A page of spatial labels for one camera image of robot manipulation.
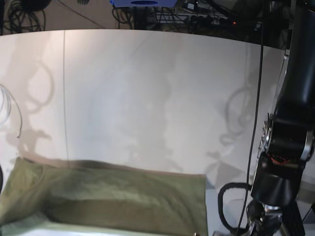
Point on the green t-shirt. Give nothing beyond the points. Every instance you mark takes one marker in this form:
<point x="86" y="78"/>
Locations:
<point x="103" y="197"/>

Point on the black keyboard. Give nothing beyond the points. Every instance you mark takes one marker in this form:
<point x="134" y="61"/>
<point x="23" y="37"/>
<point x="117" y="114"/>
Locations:
<point x="292" y="224"/>

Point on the power strip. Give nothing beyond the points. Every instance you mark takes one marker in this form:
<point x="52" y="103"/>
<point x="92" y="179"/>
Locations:
<point x="210" y="20"/>

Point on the blue box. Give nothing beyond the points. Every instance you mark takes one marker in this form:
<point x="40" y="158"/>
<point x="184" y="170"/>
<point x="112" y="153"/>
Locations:
<point x="143" y="3"/>

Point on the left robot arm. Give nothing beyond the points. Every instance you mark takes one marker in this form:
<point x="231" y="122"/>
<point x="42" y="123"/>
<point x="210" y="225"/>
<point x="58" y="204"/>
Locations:
<point x="288" y="140"/>

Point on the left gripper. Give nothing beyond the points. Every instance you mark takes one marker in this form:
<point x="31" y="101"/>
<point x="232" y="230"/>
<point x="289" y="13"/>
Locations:
<point x="263" y="220"/>

